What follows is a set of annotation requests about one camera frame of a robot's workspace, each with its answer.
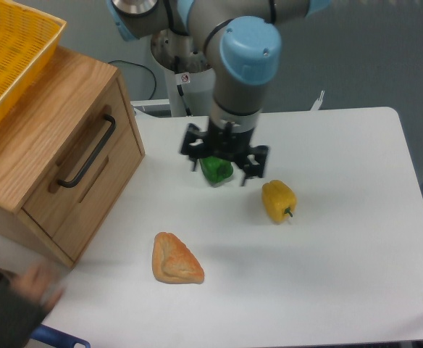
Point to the yellow plastic basket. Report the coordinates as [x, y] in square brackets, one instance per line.
[28, 40]

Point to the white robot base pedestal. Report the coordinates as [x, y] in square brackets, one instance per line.
[188, 77]

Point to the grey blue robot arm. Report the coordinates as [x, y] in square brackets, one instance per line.
[240, 41]

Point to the black pot blue handle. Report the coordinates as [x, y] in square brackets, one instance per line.
[45, 334]

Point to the wooden drawer cabinet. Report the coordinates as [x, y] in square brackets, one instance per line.
[34, 134]

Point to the green bell pepper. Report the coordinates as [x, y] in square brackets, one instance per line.
[216, 170]

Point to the triangular bread pastry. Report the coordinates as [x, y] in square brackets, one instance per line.
[173, 263]

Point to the yellow bell pepper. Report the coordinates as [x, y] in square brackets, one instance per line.
[279, 200]

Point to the wooden top drawer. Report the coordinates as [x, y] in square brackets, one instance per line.
[76, 168]

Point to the blurred human hand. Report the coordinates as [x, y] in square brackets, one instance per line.
[40, 285]

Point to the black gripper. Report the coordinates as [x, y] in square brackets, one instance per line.
[226, 144]

